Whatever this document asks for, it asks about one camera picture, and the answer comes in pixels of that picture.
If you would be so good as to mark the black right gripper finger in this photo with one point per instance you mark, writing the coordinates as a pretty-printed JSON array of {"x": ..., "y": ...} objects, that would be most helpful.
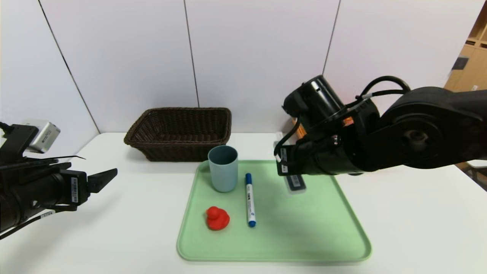
[{"x": 295, "y": 184}]

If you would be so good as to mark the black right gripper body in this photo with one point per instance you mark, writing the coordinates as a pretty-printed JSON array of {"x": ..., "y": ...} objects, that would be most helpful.
[{"x": 284, "y": 160}]

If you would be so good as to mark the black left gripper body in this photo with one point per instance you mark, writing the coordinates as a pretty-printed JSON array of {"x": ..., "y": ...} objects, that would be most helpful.
[{"x": 77, "y": 189}]

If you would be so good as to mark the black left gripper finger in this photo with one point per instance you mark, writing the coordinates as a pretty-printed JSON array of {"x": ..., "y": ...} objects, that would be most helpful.
[{"x": 99, "y": 180}]

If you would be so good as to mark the clear grey pencil lead case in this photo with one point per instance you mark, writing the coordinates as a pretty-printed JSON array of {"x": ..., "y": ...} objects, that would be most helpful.
[{"x": 296, "y": 185}]

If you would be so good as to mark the light blue plastic cup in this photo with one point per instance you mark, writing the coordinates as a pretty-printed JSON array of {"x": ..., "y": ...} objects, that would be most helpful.
[{"x": 223, "y": 175}]

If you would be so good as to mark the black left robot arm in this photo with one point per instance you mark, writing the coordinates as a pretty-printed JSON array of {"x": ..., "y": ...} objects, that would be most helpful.
[{"x": 19, "y": 201}]

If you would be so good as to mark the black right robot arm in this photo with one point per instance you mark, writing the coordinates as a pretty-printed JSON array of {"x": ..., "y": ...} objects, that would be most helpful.
[{"x": 426, "y": 129}]

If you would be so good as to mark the orange wicker basket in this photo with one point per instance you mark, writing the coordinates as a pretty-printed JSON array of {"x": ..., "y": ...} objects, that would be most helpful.
[{"x": 298, "y": 131}]

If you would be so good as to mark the dark brown wicker basket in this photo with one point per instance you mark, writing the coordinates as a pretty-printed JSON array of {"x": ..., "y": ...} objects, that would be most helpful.
[{"x": 182, "y": 148}]

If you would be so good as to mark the white marker with blue cap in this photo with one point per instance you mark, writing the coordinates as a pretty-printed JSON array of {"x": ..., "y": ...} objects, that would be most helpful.
[{"x": 250, "y": 201}]

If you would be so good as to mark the light green plastic tray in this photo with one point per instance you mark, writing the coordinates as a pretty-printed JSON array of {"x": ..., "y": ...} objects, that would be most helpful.
[{"x": 274, "y": 239}]

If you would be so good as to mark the red rubber duck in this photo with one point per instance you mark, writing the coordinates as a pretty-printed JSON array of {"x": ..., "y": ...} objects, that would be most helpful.
[{"x": 217, "y": 220}]

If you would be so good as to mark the white side table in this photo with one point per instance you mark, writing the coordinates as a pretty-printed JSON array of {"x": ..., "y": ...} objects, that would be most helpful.
[{"x": 477, "y": 163}]

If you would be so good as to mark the grey plate on cabinet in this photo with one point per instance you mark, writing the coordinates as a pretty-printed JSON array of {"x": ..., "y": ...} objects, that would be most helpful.
[{"x": 460, "y": 62}]

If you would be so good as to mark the light wooden cabinet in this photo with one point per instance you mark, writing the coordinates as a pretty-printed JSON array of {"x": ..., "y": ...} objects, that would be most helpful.
[{"x": 468, "y": 68}]

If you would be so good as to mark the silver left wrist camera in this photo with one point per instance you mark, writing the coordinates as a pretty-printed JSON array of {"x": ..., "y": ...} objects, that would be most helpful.
[{"x": 43, "y": 135}]

